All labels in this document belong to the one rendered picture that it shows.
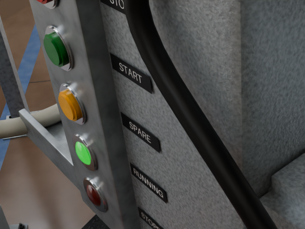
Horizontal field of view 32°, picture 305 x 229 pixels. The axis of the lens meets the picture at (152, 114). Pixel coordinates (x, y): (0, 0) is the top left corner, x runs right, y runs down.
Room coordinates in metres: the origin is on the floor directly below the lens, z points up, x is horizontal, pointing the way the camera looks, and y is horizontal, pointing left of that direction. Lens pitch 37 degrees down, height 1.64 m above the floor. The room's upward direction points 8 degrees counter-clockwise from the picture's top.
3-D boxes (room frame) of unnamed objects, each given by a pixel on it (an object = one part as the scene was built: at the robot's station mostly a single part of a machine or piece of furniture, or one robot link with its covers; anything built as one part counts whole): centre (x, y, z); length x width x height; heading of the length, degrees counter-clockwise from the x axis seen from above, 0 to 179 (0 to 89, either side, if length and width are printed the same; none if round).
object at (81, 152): (0.35, 0.06, 1.35); 0.02 x 0.01 x 0.02; 33
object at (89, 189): (0.35, 0.06, 1.30); 0.02 x 0.01 x 0.02; 33
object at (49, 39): (0.35, 0.06, 1.45); 0.03 x 0.01 x 0.03; 33
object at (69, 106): (0.35, 0.06, 1.40); 0.03 x 0.01 x 0.03; 33
